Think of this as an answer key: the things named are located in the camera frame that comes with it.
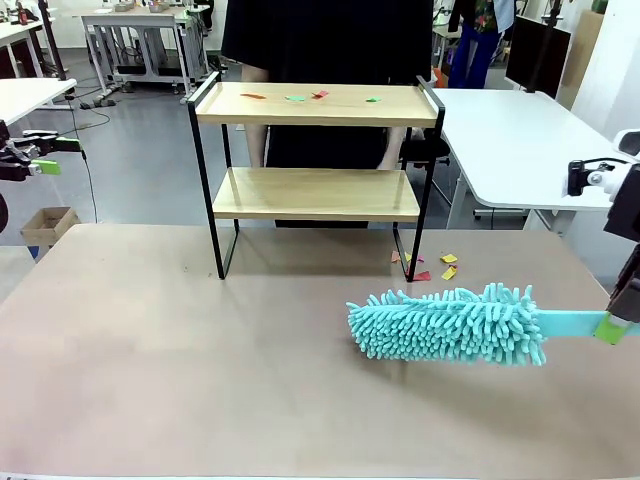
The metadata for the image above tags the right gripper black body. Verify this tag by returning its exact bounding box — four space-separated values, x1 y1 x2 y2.
603 163 640 242

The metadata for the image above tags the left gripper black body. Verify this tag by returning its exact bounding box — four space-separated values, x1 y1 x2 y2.
0 142 31 182

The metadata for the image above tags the teal chenille duster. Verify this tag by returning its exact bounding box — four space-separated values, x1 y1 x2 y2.
345 282 640 369

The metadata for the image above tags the person's right forearm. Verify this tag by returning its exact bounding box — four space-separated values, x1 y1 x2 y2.
243 62 272 169

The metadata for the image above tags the person's left forearm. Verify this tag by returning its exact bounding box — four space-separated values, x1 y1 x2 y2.
383 127 406 159

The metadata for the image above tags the small white table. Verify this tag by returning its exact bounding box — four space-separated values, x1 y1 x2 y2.
0 78 79 126

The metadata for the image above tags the brown cardboard box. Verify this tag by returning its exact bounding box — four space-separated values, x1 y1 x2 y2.
19 206 81 249

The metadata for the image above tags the black stand pole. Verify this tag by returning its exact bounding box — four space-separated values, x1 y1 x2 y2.
524 0 560 94
38 0 69 81

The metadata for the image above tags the white lab desk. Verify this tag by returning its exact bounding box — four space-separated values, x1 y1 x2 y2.
0 19 46 79

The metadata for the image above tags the grey white workbench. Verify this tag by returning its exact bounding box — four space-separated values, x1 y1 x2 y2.
81 5 211 99

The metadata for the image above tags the brown cardboard panel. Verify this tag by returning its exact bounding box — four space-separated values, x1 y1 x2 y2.
569 9 606 111

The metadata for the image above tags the black monitor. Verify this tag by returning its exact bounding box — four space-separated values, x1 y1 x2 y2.
504 14 572 99

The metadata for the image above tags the black office chair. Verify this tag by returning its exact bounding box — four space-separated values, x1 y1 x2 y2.
399 127 451 169

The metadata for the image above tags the bystander in blue trousers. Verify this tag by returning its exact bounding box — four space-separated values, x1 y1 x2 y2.
447 0 516 90

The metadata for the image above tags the person in black shirt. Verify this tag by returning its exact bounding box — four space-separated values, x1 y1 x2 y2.
221 0 435 229

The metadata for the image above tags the thin black cable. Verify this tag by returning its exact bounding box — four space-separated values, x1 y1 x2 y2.
67 87 112 222

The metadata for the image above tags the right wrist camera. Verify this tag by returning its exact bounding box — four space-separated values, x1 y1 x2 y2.
567 158 629 199

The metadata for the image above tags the two-tier wooden shelf black frame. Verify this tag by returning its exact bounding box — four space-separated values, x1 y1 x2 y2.
187 71 446 284

